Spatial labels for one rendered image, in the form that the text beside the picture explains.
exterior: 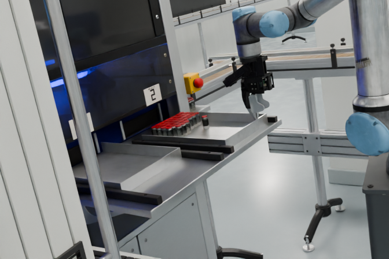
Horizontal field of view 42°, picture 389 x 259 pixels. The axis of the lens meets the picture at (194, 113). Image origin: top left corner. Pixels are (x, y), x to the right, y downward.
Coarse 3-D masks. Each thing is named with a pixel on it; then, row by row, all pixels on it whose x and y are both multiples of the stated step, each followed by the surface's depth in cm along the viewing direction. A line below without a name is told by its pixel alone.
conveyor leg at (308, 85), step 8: (304, 80) 246; (312, 80) 246; (304, 88) 248; (312, 88) 247; (304, 96) 249; (312, 96) 248; (312, 104) 248; (312, 112) 249; (312, 120) 251; (312, 128) 252; (312, 160) 259; (320, 160) 256; (320, 168) 257; (320, 176) 258; (320, 184) 259; (320, 192) 261; (320, 200) 262
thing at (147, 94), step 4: (156, 84) 181; (148, 88) 177; (152, 88) 179; (156, 88) 181; (144, 92) 176; (148, 92) 177; (152, 92) 179; (156, 92) 181; (160, 92) 182; (148, 96) 177; (152, 96) 179; (156, 96) 181; (160, 96) 182; (148, 100) 177; (156, 100) 181; (148, 104) 177
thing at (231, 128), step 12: (216, 120) 182; (228, 120) 179; (240, 120) 176; (252, 120) 173; (264, 120) 168; (192, 132) 174; (204, 132) 172; (216, 132) 169; (228, 132) 167; (240, 132) 156; (252, 132) 162; (216, 144) 152; (228, 144) 151
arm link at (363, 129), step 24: (360, 0) 114; (384, 0) 114; (360, 24) 116; (384, 24) 115; (360, 48) 118; (384, 48) 116; (360, 72) 120; (384, 72) 118; (360, 96) 122; (384, 96) 119; (360, 120) 121; (384, 120) 119; (360, 144) 124; (384, 144) 118
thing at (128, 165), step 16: (112, 144) 167; (128, 144) 163; (112, 160) 160; (128, 160) 158; (144, 160) 155; (160, 160) 143; (176, 160) 149; (80, 176) 151; (112, 176) 146; (128, 176) 144; (144, 176) 138
